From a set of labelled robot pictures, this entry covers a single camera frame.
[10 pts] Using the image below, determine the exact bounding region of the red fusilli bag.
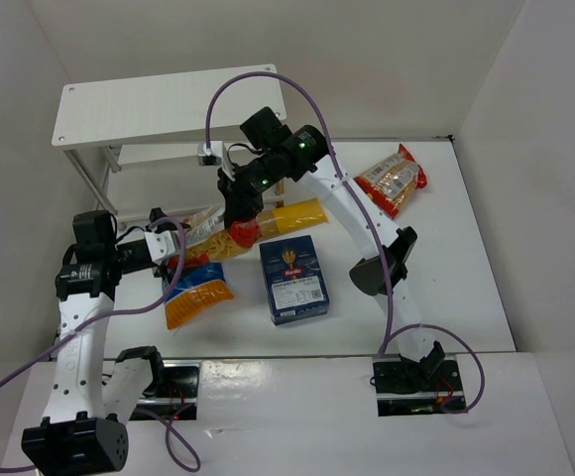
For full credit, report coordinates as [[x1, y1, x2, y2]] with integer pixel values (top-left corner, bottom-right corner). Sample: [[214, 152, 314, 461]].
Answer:
[[354, 144, 428, 219], [181, 206, 262, 268]]

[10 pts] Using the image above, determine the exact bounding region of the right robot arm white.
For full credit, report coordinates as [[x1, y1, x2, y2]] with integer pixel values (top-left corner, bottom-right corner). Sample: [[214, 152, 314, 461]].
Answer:
[[218, 107, 444, 394]]

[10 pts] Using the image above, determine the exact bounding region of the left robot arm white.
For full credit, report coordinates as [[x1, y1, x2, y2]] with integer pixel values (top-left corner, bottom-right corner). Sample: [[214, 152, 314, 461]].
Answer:
[[21, 210, 183, 475]]

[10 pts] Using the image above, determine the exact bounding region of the yellow spaghetti bag near shelf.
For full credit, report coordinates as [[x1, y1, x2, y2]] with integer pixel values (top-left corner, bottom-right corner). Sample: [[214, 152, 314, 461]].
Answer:
[[257, 198, 328, 240]]

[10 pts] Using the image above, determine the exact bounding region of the blue orange pasta bag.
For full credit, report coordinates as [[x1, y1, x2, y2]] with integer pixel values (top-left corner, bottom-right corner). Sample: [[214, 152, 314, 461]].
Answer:
[[164, 263, 234, 330]]

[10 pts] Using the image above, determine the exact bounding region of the white two-tier metal shelf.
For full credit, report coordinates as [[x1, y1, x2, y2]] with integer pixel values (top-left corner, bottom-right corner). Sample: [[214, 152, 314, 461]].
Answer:
[[52, 64, 288, 225]]

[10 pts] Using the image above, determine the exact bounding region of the blue Barilla pasta box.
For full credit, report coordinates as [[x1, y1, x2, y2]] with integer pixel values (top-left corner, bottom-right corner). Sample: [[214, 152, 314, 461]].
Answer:
[[259, 235, 330, 326]]

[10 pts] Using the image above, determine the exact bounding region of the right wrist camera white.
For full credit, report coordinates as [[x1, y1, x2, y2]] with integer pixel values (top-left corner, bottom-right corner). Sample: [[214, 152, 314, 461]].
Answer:
[[197, 141, 234, 180]]

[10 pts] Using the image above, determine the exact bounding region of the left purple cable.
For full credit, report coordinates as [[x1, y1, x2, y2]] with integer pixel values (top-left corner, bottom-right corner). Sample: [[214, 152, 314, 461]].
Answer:
[[0, 216, 202, 472]]

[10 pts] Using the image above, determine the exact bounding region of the purple cable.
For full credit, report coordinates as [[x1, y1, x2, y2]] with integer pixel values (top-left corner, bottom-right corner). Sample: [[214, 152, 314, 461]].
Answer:
[[205, 70, 487, 415], [0, 216, 202, 472]]

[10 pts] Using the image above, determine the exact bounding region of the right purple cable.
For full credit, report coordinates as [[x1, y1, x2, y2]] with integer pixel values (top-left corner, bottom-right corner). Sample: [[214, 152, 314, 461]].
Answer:
[[205, 70, 487, 415]]

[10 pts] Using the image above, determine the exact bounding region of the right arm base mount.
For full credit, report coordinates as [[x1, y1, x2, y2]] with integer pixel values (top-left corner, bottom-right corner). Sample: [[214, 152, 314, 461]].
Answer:
[[370, 358, 467, 417]]

